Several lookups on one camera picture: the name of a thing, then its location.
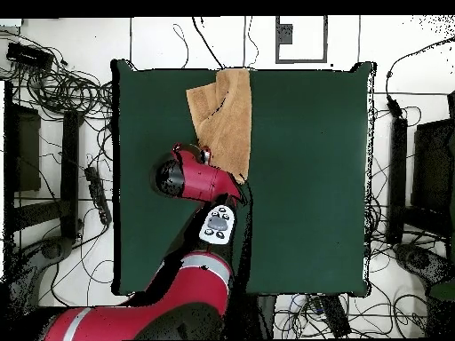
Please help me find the orange terry towel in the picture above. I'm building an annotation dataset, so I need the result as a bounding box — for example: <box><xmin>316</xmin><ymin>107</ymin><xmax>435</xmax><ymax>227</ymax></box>
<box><xmin>185</xmin><ymin>67</ymin><xmax>253</xmax><ymax>185</ymax></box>

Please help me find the dark green table cloth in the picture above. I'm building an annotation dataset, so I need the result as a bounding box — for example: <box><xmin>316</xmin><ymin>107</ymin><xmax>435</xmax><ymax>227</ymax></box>
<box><xmin>110</xmin><ymin>59</ymin><xmax>377</xmax><ymax>297</ymax></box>

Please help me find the black power strip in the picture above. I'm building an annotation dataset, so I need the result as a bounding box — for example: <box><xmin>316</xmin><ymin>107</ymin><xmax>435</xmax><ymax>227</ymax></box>
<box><xmin>84</xmin><ymin>166</ymin><xmax>113</xmax><ymax>226</ymax></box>
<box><xmin>317</xmin><ymin>294</ymin><xmax>353</xmax><ymax>338</ymax></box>

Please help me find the grey tripod base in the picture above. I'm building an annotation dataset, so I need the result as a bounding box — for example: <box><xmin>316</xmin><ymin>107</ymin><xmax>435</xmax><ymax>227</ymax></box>
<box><xmin>10</xmin><ymin>235</ymin><xmax>76</xmax><ymax>285</ymax></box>
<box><xmin>392</xmin><ymin>242</ymin><xmax>454</xmax><ymax>285</ymax></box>

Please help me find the black rectangular box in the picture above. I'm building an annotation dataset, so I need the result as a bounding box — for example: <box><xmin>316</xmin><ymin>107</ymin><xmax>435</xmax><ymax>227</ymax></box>
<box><xmin>5</xmin><ymin>42</ymin><xmax>55</xmax><ymax>70</ymax></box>

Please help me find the green object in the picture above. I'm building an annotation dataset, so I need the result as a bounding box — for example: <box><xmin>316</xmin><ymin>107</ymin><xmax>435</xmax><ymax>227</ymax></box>
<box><xmin>426</xmin><ymin>280</ymin><xmax>455</xmax><ymax>301</ymax></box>

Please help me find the grey square frame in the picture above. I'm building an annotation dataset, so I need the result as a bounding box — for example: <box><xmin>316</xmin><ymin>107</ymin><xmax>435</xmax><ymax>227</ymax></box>
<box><xmin>275</xmin><ymin>15</ymin><xmax>329</xmax><ymax>65</ymax></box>

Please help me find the black frame stand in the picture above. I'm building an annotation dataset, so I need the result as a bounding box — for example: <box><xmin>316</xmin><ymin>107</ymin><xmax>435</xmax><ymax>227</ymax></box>
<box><xmin>3</xmin><ymin>80</ymin><xmax>84</xmax><ymax>242</ymax></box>
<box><xmin>386</xmin><ymin>91</ymin><xmax>455</xmax><ymax>246</ymax></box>

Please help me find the black cable bundle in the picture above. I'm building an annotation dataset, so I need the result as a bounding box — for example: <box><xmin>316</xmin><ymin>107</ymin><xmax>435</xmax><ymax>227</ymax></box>
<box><xmin>0</xmin><ymin>31</ymin><xmax>115</xmax><ymax>122</ymax></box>

